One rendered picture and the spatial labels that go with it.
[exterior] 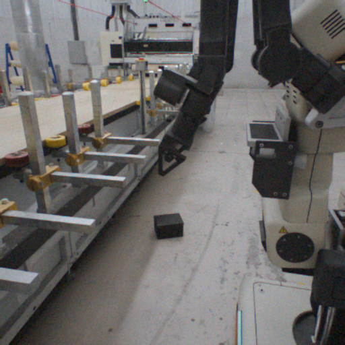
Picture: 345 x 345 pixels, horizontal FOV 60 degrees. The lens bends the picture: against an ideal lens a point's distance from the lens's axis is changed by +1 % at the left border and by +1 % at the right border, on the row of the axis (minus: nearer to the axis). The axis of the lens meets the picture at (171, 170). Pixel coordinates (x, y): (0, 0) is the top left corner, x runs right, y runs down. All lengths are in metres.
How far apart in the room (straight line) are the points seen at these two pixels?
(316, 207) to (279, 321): 0.60
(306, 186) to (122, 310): 1.19
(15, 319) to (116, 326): 0.46
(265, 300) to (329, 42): 1.03
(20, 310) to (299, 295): 1.24
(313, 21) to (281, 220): 0.51
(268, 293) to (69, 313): 1.00
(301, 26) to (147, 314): 1.44
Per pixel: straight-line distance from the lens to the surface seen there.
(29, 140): 1.12
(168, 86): 0.68
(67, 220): 0.90
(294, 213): 0.91
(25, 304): 1.68
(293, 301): 1.47
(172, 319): 1.70
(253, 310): 1.39
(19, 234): 1.12
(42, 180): 1.14
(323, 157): 0.91
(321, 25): 0.82
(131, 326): 1.68
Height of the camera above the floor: 1.25
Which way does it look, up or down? 21 degrees down
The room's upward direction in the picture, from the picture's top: straight up
